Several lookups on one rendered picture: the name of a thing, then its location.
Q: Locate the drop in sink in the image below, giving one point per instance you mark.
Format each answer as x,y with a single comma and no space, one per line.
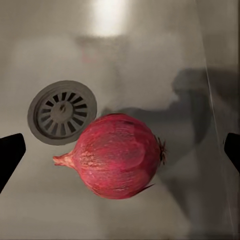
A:
173,64

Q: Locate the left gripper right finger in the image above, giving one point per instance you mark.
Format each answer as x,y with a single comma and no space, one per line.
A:
232,149

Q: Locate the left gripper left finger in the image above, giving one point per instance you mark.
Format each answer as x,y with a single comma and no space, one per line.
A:
12,149

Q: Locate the vidalia onion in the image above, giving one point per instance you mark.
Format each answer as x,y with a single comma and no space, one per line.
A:
116,156

